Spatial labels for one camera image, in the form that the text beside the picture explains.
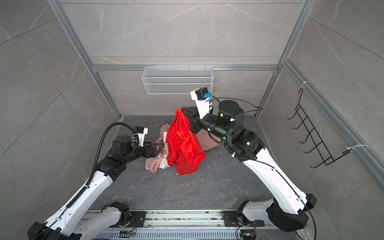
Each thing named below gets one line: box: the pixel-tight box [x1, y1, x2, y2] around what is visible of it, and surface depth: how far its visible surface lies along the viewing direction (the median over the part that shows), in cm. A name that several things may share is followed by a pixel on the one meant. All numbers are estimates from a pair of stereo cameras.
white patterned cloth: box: [159, 150, 170, 170], surface depth 85 cm
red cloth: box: [166, 107, 207, 175], surface depth 63 cm
